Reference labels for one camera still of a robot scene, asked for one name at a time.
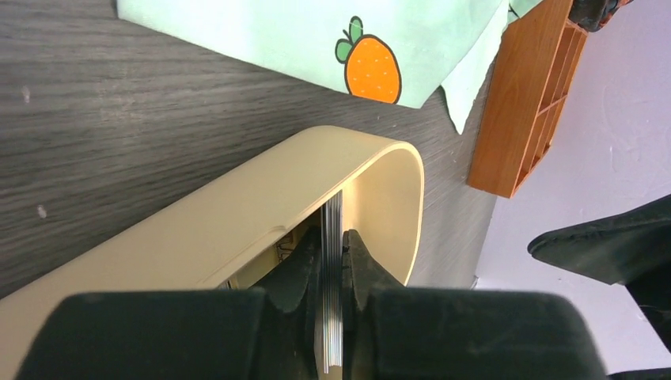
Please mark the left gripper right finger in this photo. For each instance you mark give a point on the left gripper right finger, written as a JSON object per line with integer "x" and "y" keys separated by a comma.
{"x": 398, "y": 332}

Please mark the beige oval tray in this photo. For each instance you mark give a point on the beige oval tray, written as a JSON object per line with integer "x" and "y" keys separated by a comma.
{"x": 203, "y": 239}

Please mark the green cartoon print cloth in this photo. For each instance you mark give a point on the green cartoon print cloth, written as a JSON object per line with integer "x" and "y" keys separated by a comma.
{"x": 394, "y": 52}

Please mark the orange compartment tray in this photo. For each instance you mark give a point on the orange compartment tray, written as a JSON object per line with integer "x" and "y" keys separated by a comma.
{"x": 529, "y": 85}

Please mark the silver VIP card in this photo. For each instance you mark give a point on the silver VIP card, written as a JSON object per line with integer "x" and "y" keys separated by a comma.
{"x": 330, "y": 320}

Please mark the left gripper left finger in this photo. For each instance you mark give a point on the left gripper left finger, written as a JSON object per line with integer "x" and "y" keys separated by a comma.
{"x": 263, "y": 332}

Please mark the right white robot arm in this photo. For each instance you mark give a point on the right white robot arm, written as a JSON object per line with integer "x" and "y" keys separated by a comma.
{"x": 631, "y": 249}

